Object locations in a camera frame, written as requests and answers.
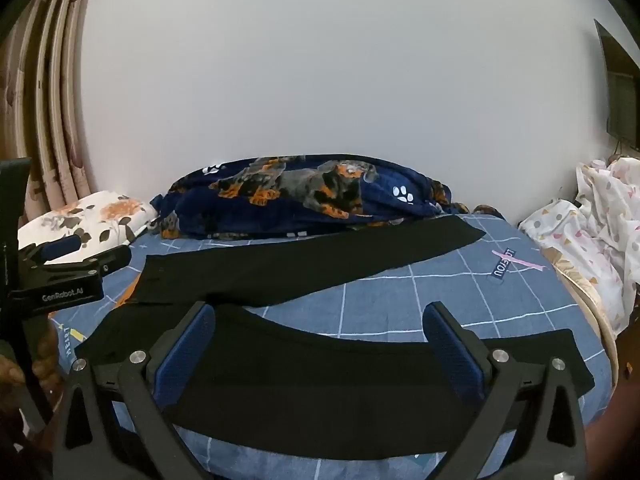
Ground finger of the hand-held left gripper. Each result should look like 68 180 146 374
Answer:
47 246 132 277
20 233 83 266

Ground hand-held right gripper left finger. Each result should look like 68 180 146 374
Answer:
52 301 217 480

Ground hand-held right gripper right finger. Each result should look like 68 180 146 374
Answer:
422 301 586 480

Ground black pants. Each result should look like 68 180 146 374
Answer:
75 215 596 461

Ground person's left hand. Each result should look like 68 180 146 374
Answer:
0 330 68 403

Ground white floral pillow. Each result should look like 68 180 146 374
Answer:
17 190 158 266

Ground blue checked bed sheet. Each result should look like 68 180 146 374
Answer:
50 212 613 480

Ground beige floral curtain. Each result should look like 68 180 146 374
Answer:
0 0 108 211

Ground navy dog printed blanket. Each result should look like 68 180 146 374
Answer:
150 155 506 241

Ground white patterned quilt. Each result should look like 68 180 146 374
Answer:
517 157 640 341

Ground black wall television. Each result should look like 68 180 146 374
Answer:
594 19 640 153

